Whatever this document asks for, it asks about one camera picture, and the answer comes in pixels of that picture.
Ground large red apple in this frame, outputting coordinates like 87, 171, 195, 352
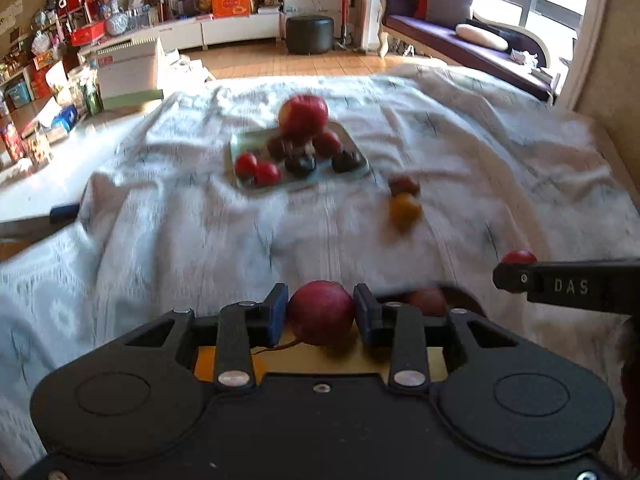
278, 94, 329, 139

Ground red cherry tomato far left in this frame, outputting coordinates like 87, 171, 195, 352
234, 152, 258, 181

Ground black round ottoman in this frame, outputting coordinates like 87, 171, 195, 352
285, 15, 334, 55

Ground pale green rectangular plate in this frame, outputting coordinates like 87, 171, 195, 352
228, 120, 370, 194

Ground white low tv cabinet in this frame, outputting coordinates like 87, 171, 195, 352
77, 11, 283, 62

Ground red tomato on plate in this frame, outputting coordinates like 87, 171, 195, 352
311, 130, 343, 158

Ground white oval pillow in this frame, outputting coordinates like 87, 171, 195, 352
456, 24, 509, 52

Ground red cherry tomato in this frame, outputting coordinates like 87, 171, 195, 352
254, 160, 281, 188
234, 152, 258, 181

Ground yellow tomato beside kiwi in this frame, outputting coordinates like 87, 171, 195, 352
390, 193, 423, 232

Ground white cardboard box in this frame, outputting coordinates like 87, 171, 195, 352
94, 38, 166, 110

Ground white floral lace tablecloth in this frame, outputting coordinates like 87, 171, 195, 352
1, 65, 639, 477

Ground red radish with stem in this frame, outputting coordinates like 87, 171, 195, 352
501, 249, 537, 266

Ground dark water chestnut left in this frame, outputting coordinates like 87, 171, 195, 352
284, 152, 317, 179

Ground dark brown tomato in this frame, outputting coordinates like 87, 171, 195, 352
388, 176, 421, 196
408, 286, 447, 316

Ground purple cushioned bench sofa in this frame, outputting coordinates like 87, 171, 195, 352
378, 0, 554, 101

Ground gold rectangular metal tray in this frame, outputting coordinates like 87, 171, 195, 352
193, 284, 486, 385

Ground pink red plum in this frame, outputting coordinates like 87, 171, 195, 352
286, 281, 355, 347

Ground grey square cushion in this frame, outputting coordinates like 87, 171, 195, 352
425, 0, 473, 29

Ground dark brown tomato right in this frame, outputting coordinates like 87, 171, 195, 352
408, 286, 447, 316

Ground dark water chestnut front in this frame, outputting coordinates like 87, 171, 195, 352
331, 150, 363, 174

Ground red gift box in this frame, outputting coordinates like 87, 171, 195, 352
70, 21, 106, 47

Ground dark water chestnut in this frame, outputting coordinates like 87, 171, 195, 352
331, 150, 363, 174
284, 152, 317, 179
266, 136, 293, 162

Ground dark brown tomato left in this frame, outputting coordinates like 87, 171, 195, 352
388, 176, 421, 196

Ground dark water chestnut back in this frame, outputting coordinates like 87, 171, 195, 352
266, 136, 293, 162

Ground blue white porcelain vase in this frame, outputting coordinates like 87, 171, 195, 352
104, 0, 129, 37

